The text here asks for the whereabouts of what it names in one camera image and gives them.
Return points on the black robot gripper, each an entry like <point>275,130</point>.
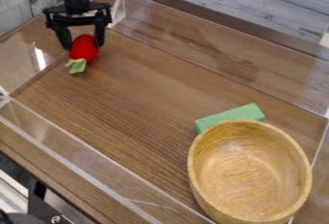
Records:
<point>77,13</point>

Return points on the red plush strawberry toy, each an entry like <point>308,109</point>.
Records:
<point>82,54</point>

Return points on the green sponge block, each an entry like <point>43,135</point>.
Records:
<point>248,111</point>

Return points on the wooden oval bowl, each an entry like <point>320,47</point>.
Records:
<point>249,173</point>

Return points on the clear acrylic corner bracket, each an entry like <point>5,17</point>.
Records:
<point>118,12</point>

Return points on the clear acrylic front wall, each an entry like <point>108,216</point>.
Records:
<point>96,183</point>

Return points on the black metal table frame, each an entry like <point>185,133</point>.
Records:
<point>50,208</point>

